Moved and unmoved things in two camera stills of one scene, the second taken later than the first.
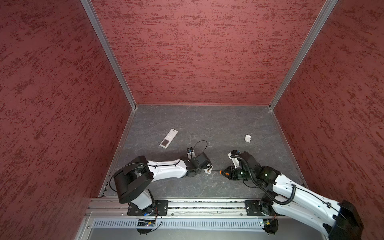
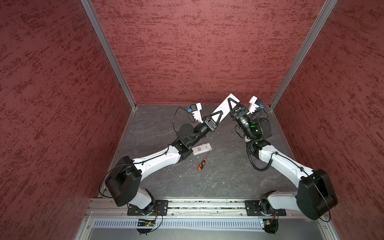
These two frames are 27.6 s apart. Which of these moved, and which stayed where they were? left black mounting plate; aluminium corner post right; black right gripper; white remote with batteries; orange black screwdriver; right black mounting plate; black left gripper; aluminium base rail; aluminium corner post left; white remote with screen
Moved: orange black screwdriver; white remote with batteries; black right gripper; black left gripper; white remote with screen
Stayed: aluminium base rail; aluminium corner post left; left black mounting plate; right black mounting plate; aluminium corner post right
